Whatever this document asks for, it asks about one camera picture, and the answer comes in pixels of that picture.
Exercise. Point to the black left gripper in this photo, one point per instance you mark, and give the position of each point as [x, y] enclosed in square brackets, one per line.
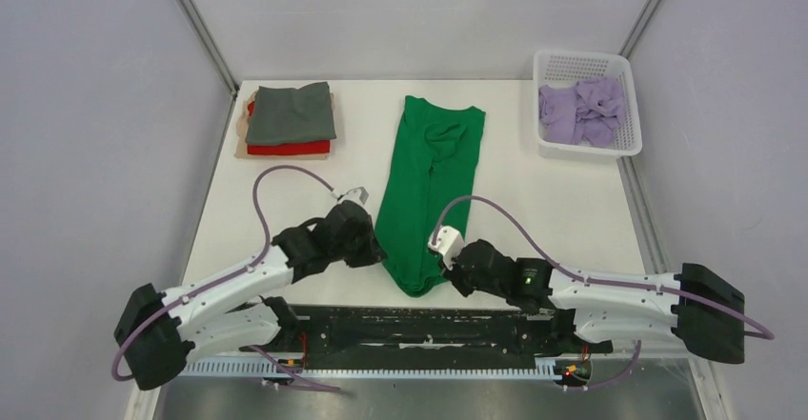
[373, 252]

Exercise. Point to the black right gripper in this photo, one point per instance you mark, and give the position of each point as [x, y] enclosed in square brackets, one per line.
[453, 275]

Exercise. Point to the green t shirt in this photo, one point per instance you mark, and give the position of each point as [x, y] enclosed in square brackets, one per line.
[435, 156]

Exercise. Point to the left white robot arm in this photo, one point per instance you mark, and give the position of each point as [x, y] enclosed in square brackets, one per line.
[160, 333]

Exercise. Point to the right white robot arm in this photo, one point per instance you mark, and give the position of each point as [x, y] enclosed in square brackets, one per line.
[694, 306]

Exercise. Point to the folded red t shirt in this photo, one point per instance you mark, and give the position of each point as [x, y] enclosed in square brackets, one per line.
[264, 138]

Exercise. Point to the folded grey t shirt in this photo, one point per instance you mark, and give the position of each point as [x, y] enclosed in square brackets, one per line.
[292, 115]

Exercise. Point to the crumpled purple t shirt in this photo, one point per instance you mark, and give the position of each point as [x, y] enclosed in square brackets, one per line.
[591, 110]

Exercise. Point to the white plastic basket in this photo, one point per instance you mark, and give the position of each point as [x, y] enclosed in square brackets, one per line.
[562, 69]

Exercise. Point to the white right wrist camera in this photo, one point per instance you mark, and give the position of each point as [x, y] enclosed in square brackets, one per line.
[446, 243]

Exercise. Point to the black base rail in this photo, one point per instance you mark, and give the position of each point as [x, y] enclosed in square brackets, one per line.
[358, 338]

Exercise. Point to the white slotted cable duct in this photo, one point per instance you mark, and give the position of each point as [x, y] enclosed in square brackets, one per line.
[260, 367]

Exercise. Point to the left aluminium frame post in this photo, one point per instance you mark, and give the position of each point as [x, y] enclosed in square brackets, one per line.
[204, 36]

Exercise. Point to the aluminium frame post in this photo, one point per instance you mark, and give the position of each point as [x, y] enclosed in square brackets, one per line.
[638, 29]
[204, 36]

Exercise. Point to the right aluminium frame post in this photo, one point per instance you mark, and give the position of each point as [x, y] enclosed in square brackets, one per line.
[638, 29]

